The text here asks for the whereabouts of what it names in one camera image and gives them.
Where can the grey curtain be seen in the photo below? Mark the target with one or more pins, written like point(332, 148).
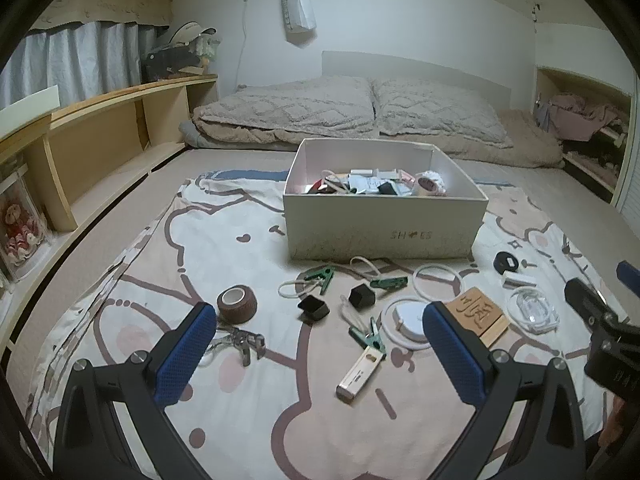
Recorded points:
point(75, 55)

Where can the white printed packet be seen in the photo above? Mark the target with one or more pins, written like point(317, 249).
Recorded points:
point(367, 180)

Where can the beige curtain valance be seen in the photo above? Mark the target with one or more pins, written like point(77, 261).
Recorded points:
point(110, 2)

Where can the white cap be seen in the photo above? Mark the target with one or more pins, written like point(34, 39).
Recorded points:
point(187, 31)

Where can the brown tape roll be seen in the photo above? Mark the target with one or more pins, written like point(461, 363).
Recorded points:
point(245, 310)

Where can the white cardboard box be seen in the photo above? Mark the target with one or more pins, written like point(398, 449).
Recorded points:
point(380, 232)

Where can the pile of pink clothes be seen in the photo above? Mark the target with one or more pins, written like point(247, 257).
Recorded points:
point(575, 115)

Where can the beige folded duvet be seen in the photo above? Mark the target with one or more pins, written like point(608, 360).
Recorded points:
point(530, 145)

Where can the wooden shelf unit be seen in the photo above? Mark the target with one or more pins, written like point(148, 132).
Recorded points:
point(100, 135)

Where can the doll in clear case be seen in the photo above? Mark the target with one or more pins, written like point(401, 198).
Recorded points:
point(20, 230)

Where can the grey quilted pillow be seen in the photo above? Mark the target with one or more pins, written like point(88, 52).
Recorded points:
point(285, 102)
point(435, 110)

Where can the green clothes clip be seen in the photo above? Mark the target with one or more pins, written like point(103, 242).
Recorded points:
point(390, 282)
point(320, 275)
point(372, 340)

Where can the white hanging bag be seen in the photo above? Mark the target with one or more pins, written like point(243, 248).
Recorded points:
point(298, 7)

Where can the carved wooden coaster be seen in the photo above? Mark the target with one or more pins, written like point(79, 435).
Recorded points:
point(480, 312)

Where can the clear plastic tube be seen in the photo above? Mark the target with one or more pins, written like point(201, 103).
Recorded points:
point(350, 315)

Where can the black round tin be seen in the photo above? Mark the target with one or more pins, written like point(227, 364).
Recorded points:
point(502, 260)

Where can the white lace cloth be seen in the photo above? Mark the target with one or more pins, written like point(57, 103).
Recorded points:
point(441, 177)

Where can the white board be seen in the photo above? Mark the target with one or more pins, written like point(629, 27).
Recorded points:
point(35, 97)

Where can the silver metal tool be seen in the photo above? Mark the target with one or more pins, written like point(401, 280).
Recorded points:
point(245, 345)

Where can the white stick lighter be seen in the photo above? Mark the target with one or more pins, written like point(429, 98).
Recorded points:
point(357, 375)

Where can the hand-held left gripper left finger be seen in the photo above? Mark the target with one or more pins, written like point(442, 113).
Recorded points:
point(185, 355)

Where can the pale green plush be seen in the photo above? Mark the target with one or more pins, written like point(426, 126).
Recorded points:
point(207, 46)

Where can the dark bag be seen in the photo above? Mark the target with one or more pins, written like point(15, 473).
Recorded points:
point(165, 62)

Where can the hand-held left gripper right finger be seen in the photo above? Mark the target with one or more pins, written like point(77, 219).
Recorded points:
point(452, 355)

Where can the black cube charger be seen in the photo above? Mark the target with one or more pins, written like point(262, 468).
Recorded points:
point(385, 188)
point(314, 310)
point(362, 297)

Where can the white round device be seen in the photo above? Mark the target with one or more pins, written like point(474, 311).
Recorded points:
point(410, 317)

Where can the printed cartoon blanket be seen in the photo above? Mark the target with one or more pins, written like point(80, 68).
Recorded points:
point(215, 240)

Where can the translucent tape roll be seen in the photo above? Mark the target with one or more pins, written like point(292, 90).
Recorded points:
point(426, 186)

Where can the small white box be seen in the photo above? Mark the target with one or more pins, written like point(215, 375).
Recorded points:
point(517, 280)

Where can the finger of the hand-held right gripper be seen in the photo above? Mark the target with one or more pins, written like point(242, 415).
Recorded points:
point(629, 272)
point(582, 297)

